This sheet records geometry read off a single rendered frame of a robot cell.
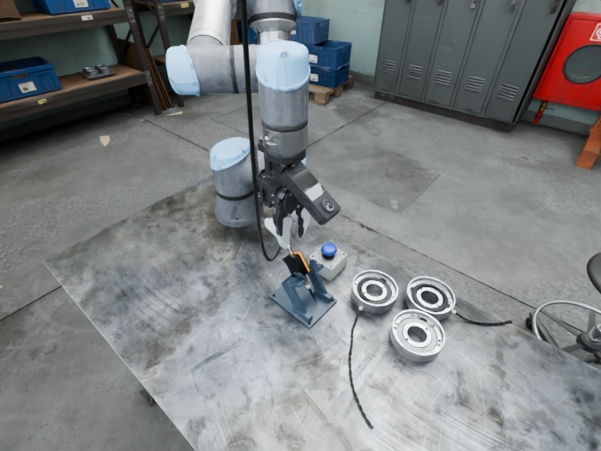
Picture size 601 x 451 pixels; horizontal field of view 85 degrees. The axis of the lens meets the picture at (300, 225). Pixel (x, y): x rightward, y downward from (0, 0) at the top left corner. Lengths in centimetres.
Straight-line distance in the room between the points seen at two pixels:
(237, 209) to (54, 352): 129
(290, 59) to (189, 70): 19
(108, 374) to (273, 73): 155
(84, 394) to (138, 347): 101
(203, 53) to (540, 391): 85
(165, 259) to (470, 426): 77
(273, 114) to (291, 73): 6
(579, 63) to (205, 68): 374
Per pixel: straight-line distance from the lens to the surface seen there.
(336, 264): 82
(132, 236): 107
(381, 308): 77
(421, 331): 77
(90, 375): 184
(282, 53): 49
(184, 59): 61
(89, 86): 385
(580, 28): 404
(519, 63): 380
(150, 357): 79
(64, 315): 212
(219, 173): 93
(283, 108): 50
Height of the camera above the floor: 144
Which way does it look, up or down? 40 degrees down
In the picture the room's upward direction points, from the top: straight up
